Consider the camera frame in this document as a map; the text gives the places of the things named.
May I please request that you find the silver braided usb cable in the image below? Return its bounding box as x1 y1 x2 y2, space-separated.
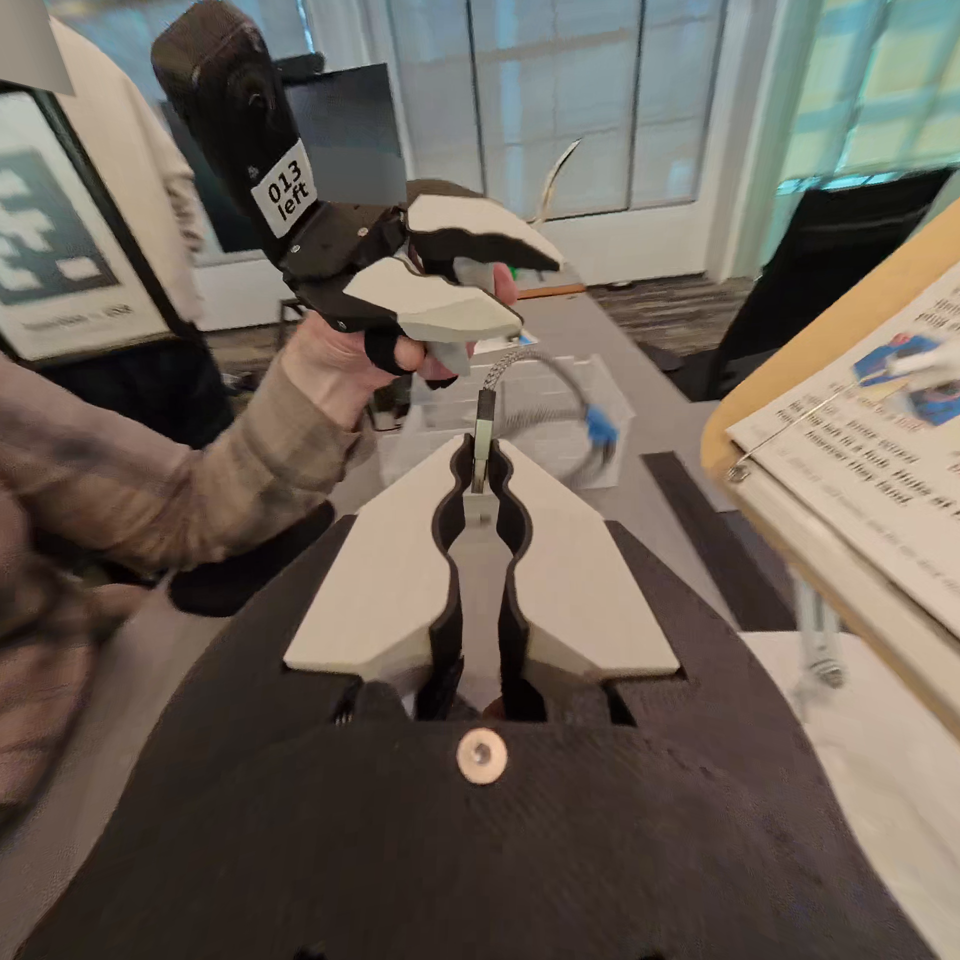
471 338 619 519

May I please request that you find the person's left forearm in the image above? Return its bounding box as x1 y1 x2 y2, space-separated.
0 353 369 579

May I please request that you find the clear plastic bin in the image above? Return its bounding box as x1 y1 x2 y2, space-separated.
375 353 639 489

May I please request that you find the black wrist rest pad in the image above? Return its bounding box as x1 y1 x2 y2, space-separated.
168 503 339 619

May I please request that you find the printed tag board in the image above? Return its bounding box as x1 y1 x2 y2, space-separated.
0 83 174 369

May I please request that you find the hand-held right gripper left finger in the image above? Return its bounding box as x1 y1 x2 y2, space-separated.
282 435 466 718

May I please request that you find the white stand base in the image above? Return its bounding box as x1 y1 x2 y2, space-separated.
743 578 960 960

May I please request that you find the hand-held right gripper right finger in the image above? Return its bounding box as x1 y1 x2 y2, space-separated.
492 440 682 718

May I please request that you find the instruction sheet on stand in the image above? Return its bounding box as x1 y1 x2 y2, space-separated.
701 195 960 736

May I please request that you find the white desk lamp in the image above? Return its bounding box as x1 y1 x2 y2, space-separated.
533 138 586 226

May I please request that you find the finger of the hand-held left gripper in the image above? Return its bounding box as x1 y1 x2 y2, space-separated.
342 255 526 346
405 192 565 279

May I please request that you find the person's left hand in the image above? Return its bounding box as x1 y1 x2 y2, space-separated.
281 263 523 436

